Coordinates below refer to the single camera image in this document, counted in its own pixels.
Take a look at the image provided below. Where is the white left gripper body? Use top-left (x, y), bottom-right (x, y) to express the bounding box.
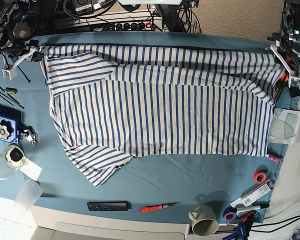
top-left (266, 44), bottom-right (300, 88)

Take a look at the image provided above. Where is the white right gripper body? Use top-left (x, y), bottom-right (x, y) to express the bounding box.
top-left (1, 39), bottom-right (43, 80)

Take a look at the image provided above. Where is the blue white striped T-shirt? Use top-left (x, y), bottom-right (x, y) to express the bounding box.
top-left (41, 45), bottom-right (284, 187)

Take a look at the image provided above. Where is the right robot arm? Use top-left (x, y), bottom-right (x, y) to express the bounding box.
top-left (0, 0), bottom-right (44, 79)

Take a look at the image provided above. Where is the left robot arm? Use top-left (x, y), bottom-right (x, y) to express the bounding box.
top-left (266, 0), bottom-right (300, 90)

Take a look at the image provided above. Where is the orange black utility knife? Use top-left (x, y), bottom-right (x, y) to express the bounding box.
top-left (273, 71), bottom-right (289, 103)

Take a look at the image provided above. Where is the black square pad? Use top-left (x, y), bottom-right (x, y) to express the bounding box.
top-left (289, 86), bottom-right (300, 98)

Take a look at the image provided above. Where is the brass tipped small tool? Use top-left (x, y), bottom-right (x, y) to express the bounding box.
top-left (3, 87), bottom-right (18, 95)

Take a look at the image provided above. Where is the metal hex key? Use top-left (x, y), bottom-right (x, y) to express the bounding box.
top-left (0, 86), bottom-right (25, 110)

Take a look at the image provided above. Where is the leaf pattern napkin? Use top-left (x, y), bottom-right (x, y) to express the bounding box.
top-left (268, 108), bottom-right (300, 146)

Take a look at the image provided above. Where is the blue box with black knob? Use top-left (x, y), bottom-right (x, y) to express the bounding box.
top-left (0, 104), bottom-right (22, 144)

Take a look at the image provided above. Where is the purple glue tube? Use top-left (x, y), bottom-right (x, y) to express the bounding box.
top-left (266, 153), bottom-right (282, 164)

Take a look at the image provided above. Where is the blue table cloth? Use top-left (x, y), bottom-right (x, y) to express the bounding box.
top-left (0, 31), bottom-right (300, 223)

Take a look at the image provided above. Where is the white paper card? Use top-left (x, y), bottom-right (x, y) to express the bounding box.
top-left (19, 158), bottom-right (42, 181)

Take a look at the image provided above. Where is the red tape roll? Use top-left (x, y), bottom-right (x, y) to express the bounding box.
top-left (253, 170), bottom-right (267, 185)

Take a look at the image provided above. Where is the black power strip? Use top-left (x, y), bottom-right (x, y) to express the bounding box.
top-left (99, 21), bottom-right (156, 32)

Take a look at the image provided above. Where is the translucent plastic cup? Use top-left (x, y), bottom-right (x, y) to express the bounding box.
top-left (13, 180), bottom-right (43, 215)

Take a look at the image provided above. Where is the barcode labelled package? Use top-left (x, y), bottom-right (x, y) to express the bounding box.
top-left (230, 178), bottom-right (276, 208)

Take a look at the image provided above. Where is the purple tape roll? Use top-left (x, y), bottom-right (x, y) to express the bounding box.
top-left (223, 207), bottom-right (237, 223)

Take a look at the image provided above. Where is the blue black bar clamp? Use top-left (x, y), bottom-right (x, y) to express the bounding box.
top-left (222, 211), bottom-right (256, 240)

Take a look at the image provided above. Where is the beige ceramic mug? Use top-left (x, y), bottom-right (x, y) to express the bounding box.
top-left (188, 204), bottom-right (219, 236)

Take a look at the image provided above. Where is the black remote control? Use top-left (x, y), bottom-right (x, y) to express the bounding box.
top-left (87, 201), bottom-right (129, 212)

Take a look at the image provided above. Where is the small metal chain keyring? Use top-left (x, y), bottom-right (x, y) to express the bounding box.
top-left (20, 127), bottom-right (38, 145)

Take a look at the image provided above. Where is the red handled screwdriver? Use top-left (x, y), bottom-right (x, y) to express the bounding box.
top-left (140, 202), bottom-right (181, 213)

